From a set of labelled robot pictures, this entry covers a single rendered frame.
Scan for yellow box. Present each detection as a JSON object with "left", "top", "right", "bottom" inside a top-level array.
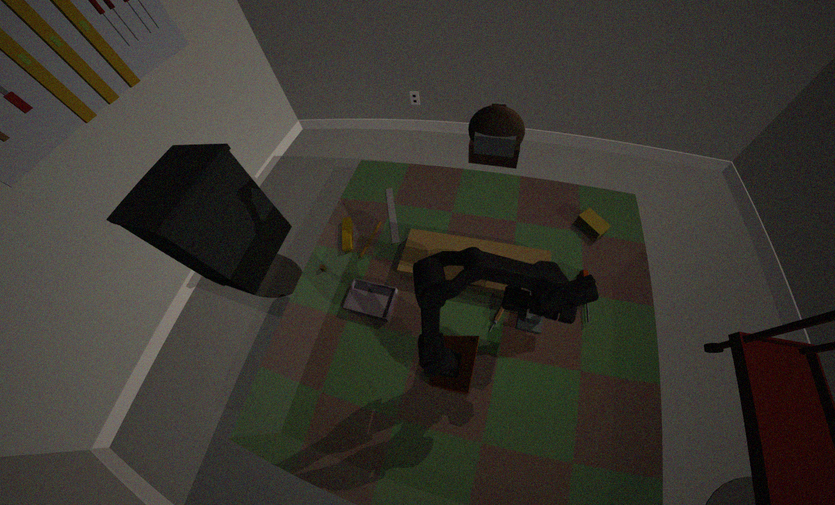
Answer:
[{"left": 576, "top": 208, "right": 611, "bottom": 238}]

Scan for tan wooden floor panel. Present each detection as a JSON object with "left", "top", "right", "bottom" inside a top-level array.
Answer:
[{"left": 397, "top": 229, "right": 551, "bottom": 295}]

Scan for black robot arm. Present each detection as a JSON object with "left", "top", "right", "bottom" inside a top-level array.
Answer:
[{"left": 413, "top": 247, "right": 599, "bottom": 378}]

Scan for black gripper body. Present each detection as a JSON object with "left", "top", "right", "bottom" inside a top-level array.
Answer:
[{"left": 502, "top": 285, "right": 577, "bottom": 324}]

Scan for grey flat bar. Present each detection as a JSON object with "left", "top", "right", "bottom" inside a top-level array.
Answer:
[{"left": 386, "top": 188, "right": 400, "bottom": 244}]

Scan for yellow rectangular bar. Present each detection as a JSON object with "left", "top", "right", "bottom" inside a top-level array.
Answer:
[{"left": 342, "top": 217, "right": 352, "bottom": 252}]

